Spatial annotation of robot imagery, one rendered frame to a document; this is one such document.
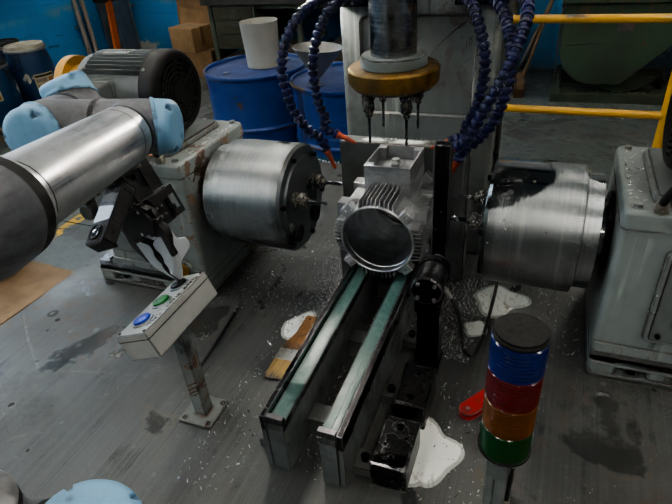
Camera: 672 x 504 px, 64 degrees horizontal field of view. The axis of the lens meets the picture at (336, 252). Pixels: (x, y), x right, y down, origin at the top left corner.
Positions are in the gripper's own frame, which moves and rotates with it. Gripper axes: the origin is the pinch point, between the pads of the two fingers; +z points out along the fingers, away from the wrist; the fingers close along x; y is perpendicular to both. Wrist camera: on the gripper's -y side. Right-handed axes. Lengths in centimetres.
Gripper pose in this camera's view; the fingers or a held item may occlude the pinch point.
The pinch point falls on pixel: (173, 275)
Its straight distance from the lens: 97.3
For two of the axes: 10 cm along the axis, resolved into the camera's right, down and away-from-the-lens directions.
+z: 4.1, 8.3, 3.8
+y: 3.6, -5.3, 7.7
